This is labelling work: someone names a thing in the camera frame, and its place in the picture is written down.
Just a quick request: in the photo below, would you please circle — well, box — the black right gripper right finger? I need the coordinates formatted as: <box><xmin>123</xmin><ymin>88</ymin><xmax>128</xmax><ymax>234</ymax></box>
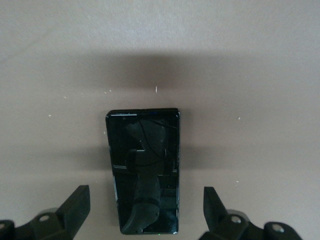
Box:
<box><xmin>201</xmin><ymin>186</ymin><xmax>304</xmax><ymax>240</ymax></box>

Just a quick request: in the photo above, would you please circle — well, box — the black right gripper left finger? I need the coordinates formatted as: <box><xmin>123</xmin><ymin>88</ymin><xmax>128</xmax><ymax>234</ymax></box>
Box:
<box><xmin>0</xmin><ymin>184</ymin><xmax>91</xmax><ymax>240</ymax></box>

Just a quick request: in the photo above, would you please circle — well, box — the black smartphone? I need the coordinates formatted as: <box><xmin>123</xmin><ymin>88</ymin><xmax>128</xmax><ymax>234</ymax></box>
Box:
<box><xmin>104</xmin><ymin>107</ymin><xmax>181</xmax><ymax>236</ymax></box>

